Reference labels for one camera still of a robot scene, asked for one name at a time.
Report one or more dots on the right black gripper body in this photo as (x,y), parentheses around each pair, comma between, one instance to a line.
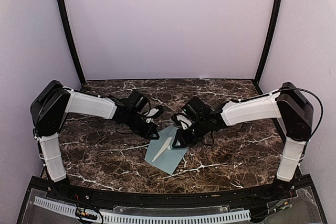
(193,137)

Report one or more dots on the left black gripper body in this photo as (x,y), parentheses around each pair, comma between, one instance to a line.
(140,130)

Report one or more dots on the beige ornate letter paper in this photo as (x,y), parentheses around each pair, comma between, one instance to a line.
(166,146)

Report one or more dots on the teal paper envelope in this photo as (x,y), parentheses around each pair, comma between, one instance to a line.
(168,160)

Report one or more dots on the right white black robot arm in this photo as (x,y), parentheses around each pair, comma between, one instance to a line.
(288,104)

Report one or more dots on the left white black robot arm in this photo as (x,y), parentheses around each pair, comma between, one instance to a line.
(52,106)

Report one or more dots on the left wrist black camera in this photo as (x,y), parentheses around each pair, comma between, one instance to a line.
(154,113)

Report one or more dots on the wrist black camera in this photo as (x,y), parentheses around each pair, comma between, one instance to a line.
(154,113)
(181,120)

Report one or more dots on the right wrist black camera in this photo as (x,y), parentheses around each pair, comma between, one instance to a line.
(181,120)

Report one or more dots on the black front rail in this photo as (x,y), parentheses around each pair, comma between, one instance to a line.
(108,199)

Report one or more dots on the white slotted cable duct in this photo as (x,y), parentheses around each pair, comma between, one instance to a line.
(144,215)

